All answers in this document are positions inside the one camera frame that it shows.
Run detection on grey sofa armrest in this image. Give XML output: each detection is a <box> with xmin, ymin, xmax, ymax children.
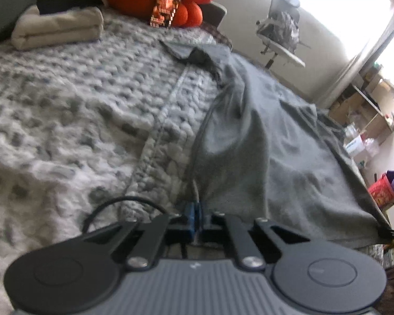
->
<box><xmin>202</xmin><ymin>2</ymin><xmax>227</xmax><ymax>28</ymax></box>

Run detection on grey knitted blanket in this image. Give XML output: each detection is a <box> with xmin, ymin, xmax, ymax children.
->
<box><xmin>0</xmin><ymin>8</ymin><xmax>394</xmax><ymax>315</ymax></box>

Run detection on red printed bag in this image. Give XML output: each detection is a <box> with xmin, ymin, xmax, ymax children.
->
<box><xmin>368</xmin><ymin>174</ymin><xmax>394</xmax><ymax>208</ymax></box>

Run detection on grey window curtain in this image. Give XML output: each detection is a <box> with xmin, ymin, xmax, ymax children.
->
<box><xmin>315</xmin><ymin>3</ymin><xmax>394</xmax><ymax>109</ymax></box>

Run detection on grey backpack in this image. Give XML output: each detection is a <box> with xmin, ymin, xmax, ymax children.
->
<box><xmin>271</xmin><ymin>10</ymin><xmax>301</xmax><ymax>53</ymax></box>

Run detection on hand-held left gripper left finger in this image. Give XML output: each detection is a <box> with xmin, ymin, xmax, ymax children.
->
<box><xmin>81</xmin><ymin>203</ymin><xmax>196</xmax><ymax>270</ymax></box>

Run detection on beige folded towel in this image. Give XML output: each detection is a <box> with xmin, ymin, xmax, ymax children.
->
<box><xmin>11</xmin><ymin>6</ymin><xmax>105</xmax><ymax>51</ymax></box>

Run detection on checked bed sheet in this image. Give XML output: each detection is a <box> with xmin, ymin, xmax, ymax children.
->
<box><xmin>200</xmin><ymin>21</ymin><xmax>234</xmax><ymax>51</ymax></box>

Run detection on white office chair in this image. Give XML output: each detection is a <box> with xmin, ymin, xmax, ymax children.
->
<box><xmin>255</xmin><ymin>0</ymin><xmax>312</xmax><ymax>69</ymax></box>

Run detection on grey t-shirt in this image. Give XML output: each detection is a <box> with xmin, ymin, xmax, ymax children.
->
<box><xmin>159</xmin><ymin>38</ymin><xmax>393</xmax><ymax>248</ymax></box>

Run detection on wooden desk with shelves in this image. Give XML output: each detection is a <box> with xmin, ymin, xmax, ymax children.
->
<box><xmin>328</xmin><ymin>66</ymin><xmax>394</xmax><ymax>145</ymax></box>

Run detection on black smartphone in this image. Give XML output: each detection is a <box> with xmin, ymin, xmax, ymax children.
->
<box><xmin>149</xmin><ymin>0</ymin><xmax>184</xmax><ymax>28</ymax></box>

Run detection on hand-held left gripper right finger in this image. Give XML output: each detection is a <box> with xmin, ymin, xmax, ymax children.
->
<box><xmin>199</xmin><ymin>203</ymin><xmax>316</xmax><ymax>271</ymax></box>

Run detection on clear plastic bag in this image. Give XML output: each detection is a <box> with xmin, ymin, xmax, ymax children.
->
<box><xmin>361</xmin><ymin>134</ymin><xmax>380</xmax><ymax>158</ymax></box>

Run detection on white cardboard box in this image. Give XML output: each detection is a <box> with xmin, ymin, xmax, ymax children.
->
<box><xmin>344</xmin><ymin>134</ymin><xmax>365</xmax><ymax>156</ymax></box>

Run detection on black cable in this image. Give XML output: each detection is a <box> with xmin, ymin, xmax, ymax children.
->
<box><xmin>82</xmin><ymin>196</ymin><xmax>188</xmax><ymax>260</ymax></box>

